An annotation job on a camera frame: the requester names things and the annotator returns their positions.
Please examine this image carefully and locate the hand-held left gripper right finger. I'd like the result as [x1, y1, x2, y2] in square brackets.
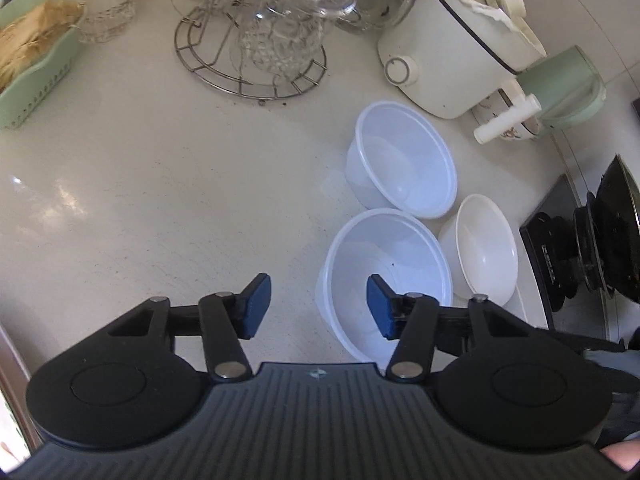
[366, 273, 536, 382]

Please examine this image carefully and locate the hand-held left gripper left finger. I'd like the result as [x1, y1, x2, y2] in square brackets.
[107, 273, 274, 382]

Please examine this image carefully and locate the white ceramic bowl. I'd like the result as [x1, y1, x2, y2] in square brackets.
[438, 194, 519, 308]

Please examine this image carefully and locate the clear plastic bowl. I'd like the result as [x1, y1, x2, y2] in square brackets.
[345, 101, 458, 220]

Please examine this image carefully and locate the floral ceramic bowl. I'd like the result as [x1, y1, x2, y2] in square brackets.
[472, 87, 543, 143]

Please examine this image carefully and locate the black wok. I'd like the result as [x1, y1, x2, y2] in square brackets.
[575, 154, 640, 306]

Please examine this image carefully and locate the person's grey clothing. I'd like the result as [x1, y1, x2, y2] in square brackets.
[585, 330, 640, 441]

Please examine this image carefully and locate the white electric pot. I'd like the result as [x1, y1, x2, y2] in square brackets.
[377, 0, 548, 143]

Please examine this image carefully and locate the green basket of noodles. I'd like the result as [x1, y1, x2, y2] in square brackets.
[0, 0, 86, 131]

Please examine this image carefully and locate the textured glass mug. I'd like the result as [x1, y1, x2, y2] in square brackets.
[57, 0, 138, 43]

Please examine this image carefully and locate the wire glass rack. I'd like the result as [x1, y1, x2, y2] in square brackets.
[174, 10, 327, 105]

